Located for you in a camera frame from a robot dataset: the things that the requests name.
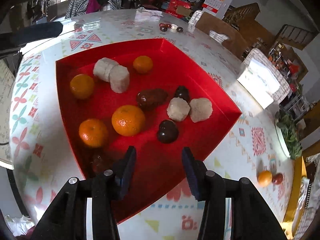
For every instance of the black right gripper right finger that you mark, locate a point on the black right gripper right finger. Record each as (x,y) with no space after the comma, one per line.
(251,217)

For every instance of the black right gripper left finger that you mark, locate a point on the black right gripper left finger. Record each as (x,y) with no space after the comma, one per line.
(65,217)

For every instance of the small orange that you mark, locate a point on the small orange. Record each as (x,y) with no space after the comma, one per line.
(82,86)

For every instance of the large orange mandarin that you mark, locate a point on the large orange mandarin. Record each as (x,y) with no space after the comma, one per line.
(128,120)

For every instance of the dark round plum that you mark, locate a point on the dark round plum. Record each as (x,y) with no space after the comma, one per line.
(167,132)

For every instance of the small mandarin tray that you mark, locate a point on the small mandarin tray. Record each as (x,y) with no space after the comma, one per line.
(143,64)

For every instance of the dark red date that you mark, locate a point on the dark red date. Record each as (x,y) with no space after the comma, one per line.
(151,98)

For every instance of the wrinkled red date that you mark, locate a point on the wrinkled red date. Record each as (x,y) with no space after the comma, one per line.
(100,163)

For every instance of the small orange mandarin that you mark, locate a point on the small orange mandarin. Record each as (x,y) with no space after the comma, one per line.
(264,178)

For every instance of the large red date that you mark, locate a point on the large red date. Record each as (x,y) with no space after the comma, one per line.
(277,178)

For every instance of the yellow cardboard box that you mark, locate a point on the yellow cardboard box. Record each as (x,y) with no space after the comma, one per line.
(301,208)

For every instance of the green spinach leaves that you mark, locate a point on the green spinach leaves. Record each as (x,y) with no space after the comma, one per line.
(285,123)

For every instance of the white plate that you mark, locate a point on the white plate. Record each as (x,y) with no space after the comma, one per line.
(281,139)

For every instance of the red tray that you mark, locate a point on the red tray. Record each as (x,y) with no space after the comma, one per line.
(158,167)

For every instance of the white tissue box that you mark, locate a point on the white tissue box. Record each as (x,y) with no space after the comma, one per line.
(260,82)

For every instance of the brown chair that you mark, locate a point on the brown chair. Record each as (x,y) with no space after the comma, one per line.
(232,39)

